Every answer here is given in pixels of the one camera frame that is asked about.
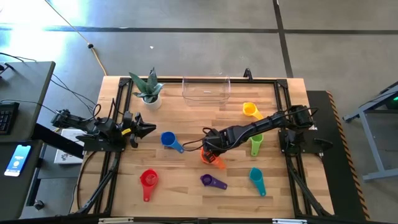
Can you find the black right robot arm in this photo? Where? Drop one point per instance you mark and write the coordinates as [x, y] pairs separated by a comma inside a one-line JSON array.
[[258, 126]]

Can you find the green measuring cup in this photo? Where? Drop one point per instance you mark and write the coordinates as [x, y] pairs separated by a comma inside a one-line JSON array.
[[255, 146]]

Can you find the black keyboard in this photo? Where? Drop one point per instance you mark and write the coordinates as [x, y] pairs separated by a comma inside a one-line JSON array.
[[7, 118]]

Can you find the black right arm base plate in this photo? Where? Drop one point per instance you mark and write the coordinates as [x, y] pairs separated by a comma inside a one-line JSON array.
[[308, 146]]

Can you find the black oval knob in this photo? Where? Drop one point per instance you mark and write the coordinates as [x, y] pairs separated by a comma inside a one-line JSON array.
[[323, 143]]

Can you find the black table clamp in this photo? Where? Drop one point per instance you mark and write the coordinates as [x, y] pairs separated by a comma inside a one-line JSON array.
[[247, 74]]

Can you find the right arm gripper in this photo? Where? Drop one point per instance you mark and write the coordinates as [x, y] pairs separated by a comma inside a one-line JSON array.
[[214, 141]]

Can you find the purple measuring cup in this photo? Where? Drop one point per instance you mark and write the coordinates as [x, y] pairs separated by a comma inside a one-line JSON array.
[[206, 180]]

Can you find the white printed booklet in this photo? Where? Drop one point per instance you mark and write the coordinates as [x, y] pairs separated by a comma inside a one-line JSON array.
[[66, 155]]

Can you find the orange measuring cup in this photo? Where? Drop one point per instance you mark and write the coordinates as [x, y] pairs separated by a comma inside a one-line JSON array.
[[220, 163]]

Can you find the clear plastic basket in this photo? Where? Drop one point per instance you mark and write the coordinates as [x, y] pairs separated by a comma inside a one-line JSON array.
[[205, 96]]

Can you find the teal measuring cup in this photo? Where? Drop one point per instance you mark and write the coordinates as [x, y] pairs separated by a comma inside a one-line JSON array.
[[255, 175]]

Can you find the blue measuring cup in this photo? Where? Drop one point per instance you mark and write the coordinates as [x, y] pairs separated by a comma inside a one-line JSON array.
[[168, 138]]

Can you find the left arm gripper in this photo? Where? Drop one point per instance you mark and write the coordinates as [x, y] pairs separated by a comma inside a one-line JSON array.
[[132, 127]]

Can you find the smartphone with blue screen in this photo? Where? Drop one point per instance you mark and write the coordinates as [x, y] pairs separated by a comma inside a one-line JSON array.
[[18, 160]]

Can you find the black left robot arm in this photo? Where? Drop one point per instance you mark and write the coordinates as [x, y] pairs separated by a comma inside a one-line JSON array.
[[74, 119]]

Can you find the red measuring cup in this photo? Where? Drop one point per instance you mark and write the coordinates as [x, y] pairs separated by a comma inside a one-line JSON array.
[[149, 179]]

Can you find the succulent plant in white pot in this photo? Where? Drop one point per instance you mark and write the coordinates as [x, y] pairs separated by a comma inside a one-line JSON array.
[[152, 102]]

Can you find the device with green light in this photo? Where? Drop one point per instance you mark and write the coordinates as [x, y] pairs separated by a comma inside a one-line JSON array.
[[394, 102]]

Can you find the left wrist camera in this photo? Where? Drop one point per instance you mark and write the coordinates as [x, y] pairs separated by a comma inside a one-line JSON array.
[[134, 143]]

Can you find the black side table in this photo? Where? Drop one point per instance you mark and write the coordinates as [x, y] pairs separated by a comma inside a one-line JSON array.
[[18, 193]]

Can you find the silver table bracket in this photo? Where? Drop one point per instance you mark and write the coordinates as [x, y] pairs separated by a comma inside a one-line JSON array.
[[289, 221], [115, 220]]

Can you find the black caster wheel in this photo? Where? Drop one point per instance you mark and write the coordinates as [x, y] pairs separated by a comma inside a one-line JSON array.
[[38, 205]]

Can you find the grey desk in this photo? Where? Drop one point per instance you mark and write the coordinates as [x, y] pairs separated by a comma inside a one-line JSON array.
[[28, 84]]

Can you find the grey metal stand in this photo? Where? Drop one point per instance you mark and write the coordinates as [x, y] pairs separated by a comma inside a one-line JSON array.
[[373, 146]]

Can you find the yellow measuring cup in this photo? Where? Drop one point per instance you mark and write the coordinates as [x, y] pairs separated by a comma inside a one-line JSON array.
[[249, 109]]

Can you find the black desk beam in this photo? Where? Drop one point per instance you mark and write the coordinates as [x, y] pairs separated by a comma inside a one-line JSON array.
[[66, 148]]

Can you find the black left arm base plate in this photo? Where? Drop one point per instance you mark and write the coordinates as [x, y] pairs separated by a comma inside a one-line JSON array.
[[102, 147]]

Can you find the black mat with hazard stripes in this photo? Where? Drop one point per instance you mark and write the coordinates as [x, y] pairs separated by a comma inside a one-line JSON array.
[[335, 174]]

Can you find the black aluminium table frame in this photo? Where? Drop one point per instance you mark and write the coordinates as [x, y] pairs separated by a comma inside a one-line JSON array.
[[174, 80]]

